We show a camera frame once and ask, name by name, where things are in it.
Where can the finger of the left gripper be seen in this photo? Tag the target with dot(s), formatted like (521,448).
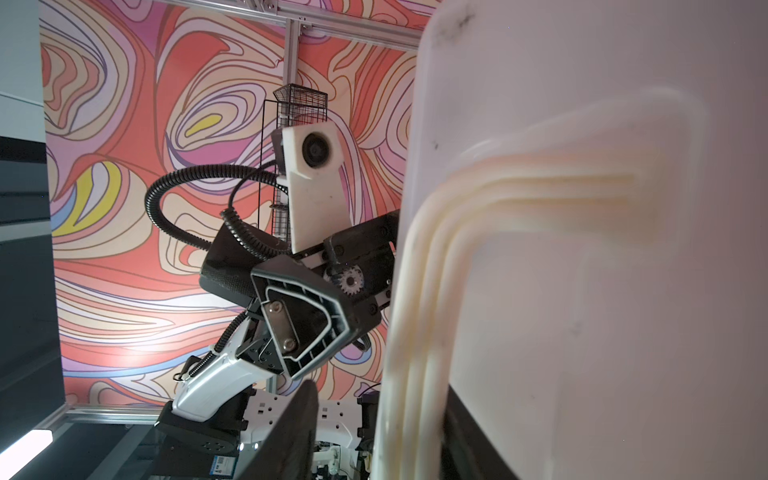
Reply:
(310,320)

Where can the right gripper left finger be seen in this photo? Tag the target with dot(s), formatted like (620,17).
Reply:
(284,429)

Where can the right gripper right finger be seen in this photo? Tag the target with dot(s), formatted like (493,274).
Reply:
(466,452)

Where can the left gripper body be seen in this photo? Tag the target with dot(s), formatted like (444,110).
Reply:
(359,261)

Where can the clear tool box lid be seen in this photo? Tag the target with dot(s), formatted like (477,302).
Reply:
(582,257)

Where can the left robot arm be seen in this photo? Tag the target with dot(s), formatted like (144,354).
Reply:
(201,426)

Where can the black wire basket left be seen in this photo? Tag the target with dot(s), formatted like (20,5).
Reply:
(302,148)

